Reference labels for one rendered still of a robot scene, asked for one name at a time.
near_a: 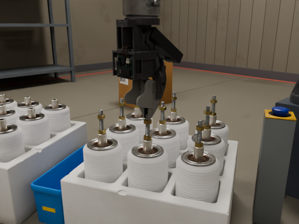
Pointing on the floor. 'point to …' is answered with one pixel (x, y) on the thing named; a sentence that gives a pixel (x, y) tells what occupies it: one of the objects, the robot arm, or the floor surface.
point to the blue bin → (54, 189)
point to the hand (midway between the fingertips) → (149, 112)
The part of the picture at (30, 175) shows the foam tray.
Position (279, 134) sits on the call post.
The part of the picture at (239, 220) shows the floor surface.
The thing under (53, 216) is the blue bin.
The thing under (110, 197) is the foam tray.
